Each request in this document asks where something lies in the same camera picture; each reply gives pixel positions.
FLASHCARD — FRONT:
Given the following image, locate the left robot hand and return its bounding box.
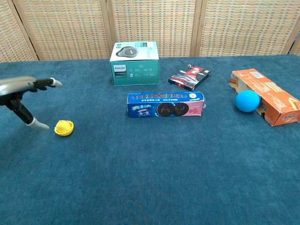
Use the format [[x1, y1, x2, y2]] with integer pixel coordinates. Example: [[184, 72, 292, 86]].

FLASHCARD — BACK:
[[0, 76, 63, 130]]

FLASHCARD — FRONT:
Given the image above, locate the yellow eggshell cup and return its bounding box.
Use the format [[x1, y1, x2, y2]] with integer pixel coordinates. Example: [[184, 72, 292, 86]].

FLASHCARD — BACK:
[[54, 120, 75, 136]]

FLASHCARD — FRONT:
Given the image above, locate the green white Philips box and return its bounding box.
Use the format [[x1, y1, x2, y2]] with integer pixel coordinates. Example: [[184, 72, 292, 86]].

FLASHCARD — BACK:
[[109, 41, 160, 86]]

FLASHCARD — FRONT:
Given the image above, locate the woven rattan folding screen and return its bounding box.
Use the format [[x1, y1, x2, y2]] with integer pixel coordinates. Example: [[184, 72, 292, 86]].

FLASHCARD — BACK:
[[0, 0, 300, 63]]

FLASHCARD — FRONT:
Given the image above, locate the blue Oreo cookie box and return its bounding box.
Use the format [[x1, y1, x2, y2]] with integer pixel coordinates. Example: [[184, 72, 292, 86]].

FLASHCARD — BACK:
[[127, 91, 207, 118]]

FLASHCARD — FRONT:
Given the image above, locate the teal carpet table cover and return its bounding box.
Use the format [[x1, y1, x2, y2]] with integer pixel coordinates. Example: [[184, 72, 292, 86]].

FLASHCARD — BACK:
[[0, 54, 300, 225]]

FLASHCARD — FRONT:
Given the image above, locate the black red small box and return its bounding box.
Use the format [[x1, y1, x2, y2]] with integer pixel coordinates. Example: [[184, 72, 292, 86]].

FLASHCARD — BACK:
[[167, 64, 211, 92]]

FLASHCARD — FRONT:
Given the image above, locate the blue ball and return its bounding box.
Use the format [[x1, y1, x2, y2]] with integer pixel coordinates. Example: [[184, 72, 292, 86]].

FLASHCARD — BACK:
[[235, 90, 261, 113]]

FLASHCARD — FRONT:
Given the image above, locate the orange snack box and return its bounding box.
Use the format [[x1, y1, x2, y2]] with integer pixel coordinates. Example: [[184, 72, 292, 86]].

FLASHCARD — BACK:
[[228, 68, 300, 127]]

